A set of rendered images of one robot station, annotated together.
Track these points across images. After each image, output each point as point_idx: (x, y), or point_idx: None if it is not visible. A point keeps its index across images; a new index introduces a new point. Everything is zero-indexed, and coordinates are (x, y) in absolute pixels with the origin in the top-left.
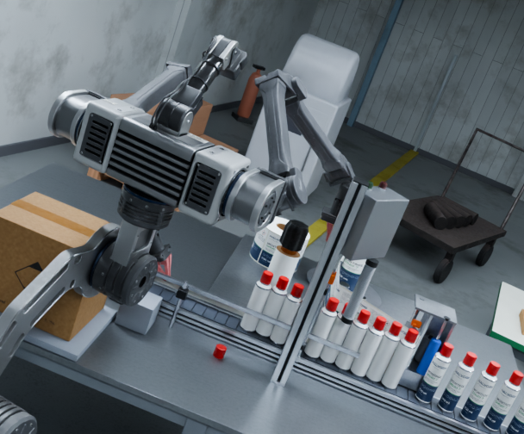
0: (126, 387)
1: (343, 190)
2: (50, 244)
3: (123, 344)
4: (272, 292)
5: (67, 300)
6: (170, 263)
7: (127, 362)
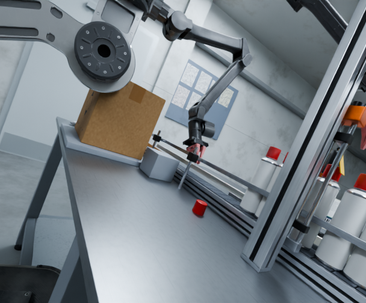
0: (65, 165)
1: None
2: None
3: (121, 168)
4: (277, 166)
5: (91, 110)
6: (202, 151)
7: (102, 166)
